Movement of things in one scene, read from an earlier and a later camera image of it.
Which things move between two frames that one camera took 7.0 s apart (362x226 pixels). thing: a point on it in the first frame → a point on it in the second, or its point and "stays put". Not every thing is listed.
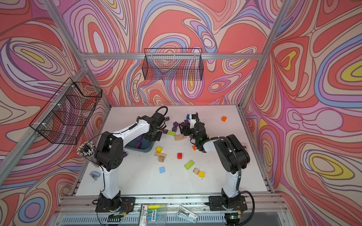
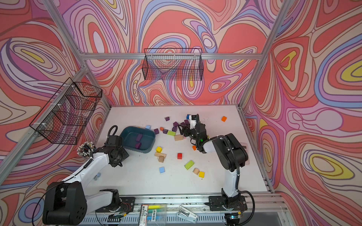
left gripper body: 155,136 → 122,155
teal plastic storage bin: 146,147 stays put
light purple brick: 139,138 stays put
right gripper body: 191,132 stays put
